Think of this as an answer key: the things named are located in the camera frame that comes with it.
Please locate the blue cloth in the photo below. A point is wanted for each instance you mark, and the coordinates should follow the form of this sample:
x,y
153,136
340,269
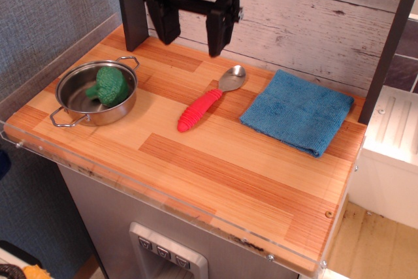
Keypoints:
x,y
299,113

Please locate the clear acrylic edge guard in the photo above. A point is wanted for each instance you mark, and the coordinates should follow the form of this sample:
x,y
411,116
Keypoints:
x,y
265,196

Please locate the green toy broccoli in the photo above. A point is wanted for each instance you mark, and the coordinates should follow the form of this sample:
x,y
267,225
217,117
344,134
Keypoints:
x,y
110,88

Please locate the small steel pot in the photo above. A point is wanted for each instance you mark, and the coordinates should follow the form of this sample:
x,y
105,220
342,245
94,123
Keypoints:
x,y
76,108

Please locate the grey toy fridge cabinet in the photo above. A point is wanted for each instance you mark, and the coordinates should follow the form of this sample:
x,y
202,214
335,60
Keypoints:
x,y
108,215

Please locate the silver dispenser panel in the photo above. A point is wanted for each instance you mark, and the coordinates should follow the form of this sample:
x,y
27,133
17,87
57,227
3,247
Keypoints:
x,y
165,254

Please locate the white toy sink unit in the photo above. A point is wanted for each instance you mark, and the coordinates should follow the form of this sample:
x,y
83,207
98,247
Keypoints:
x,y
385,176

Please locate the dark left support post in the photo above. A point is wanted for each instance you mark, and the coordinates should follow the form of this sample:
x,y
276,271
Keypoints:
x,y
135,26

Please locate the dark support post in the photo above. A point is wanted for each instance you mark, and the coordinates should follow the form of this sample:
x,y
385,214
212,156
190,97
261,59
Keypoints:
x,y
135,26
391,44

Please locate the red handled metal spoon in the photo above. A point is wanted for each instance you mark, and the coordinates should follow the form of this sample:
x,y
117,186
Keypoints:
x,y
231,80

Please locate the dark right support post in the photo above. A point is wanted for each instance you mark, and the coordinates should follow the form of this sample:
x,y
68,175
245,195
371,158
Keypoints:
x,y
391,44

